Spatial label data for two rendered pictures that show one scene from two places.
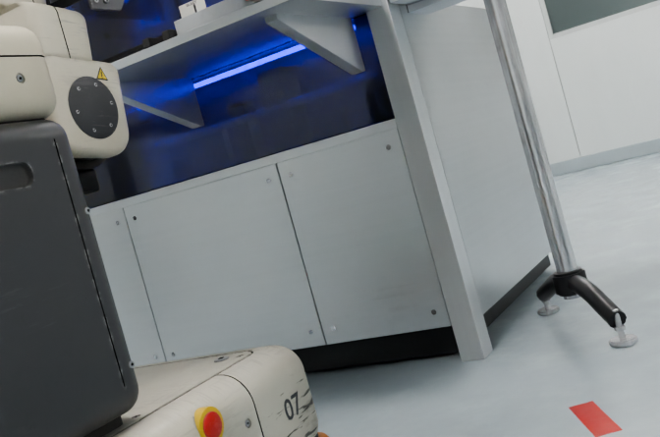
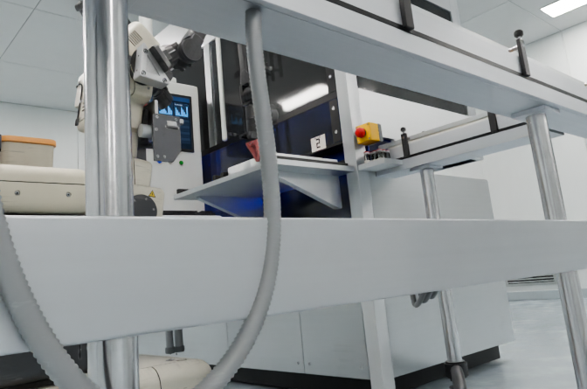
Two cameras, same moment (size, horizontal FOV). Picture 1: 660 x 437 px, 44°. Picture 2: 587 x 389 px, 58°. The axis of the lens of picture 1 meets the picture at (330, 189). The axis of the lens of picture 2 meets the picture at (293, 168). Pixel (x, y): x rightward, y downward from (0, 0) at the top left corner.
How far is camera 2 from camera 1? 0.64 m
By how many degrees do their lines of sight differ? 22
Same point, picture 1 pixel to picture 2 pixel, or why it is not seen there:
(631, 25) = not seen: outside the picture
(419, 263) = (357, 334)
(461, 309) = (376, 370)
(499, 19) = (426, 187)
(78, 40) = (142, 176)
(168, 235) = not seen: hidden behind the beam
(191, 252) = not seen: hidden behind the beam
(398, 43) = (360, 194)
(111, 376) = (72, 350)
